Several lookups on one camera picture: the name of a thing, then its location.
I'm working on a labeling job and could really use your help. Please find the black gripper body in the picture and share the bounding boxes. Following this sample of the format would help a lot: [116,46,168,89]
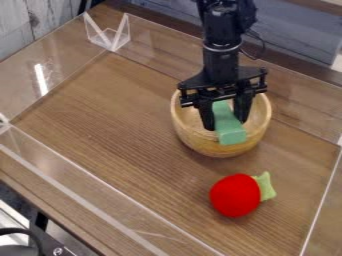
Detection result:
[178,47,267,107]

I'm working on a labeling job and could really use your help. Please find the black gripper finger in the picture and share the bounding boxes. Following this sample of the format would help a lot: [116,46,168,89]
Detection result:
[199,100,215,131]
[234,91,254,123]

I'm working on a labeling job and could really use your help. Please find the green rectangular block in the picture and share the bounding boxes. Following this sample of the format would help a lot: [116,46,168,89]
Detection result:
[212,101,247,145]

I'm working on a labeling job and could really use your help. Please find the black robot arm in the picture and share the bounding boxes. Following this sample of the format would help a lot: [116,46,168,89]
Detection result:
[178,0,267,131]

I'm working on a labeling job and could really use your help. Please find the brown wooden bowl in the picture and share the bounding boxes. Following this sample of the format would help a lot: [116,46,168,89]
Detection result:
[170,92,273,158]

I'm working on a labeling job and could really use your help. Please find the red plush tomato toy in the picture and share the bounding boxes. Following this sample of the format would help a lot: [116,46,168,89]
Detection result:
[208,171,277,218]

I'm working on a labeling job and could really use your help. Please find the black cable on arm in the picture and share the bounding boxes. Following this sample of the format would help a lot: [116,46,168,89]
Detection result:
[239,28,267,62]

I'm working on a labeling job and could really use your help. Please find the clear acrylic tray wall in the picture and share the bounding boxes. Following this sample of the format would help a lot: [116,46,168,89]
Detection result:
[0,114,224,256]

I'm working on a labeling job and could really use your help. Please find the black table frame bracket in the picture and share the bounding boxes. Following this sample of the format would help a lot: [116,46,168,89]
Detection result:
[29,212,78,256]

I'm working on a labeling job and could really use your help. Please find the black cable under table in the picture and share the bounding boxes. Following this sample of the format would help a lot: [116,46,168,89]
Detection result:
[0,227,44,256]

